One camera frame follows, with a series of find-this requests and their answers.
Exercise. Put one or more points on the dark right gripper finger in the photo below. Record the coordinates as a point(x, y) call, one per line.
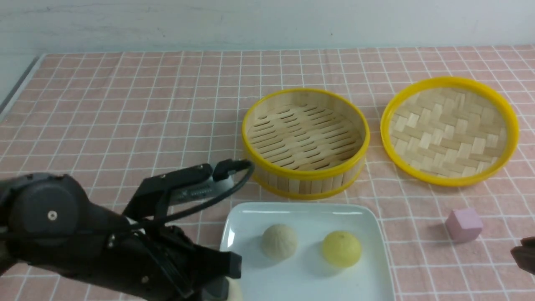
point(524, 254)

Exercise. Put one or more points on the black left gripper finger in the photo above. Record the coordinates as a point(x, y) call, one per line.
point(209, 264)
point(217, 290)

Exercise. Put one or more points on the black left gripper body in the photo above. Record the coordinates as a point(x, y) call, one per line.
point(158, 265)

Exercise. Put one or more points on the white steamed bun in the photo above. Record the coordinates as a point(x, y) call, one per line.
point(235, 292)
point(279, 242)

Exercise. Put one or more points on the yellow steamed bun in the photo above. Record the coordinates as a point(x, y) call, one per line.
point(341, 249)

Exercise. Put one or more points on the white steamed bun front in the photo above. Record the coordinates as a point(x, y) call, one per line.
point(235, 292)

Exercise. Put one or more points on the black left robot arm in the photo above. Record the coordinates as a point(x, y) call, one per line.
point(48, 221)

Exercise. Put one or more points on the white square plate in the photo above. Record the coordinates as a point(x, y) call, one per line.
point(306, 276)

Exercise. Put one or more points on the pink cube block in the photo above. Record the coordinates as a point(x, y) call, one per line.
point(464, 225)

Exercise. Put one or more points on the woven bamboo steamer lid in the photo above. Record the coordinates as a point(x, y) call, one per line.
point(449, 131)

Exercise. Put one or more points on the bamboo steamer basket yellow rim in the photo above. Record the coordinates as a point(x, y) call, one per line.
point(305, 143)

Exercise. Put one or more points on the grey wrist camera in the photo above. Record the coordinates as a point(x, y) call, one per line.
point(157, 193)

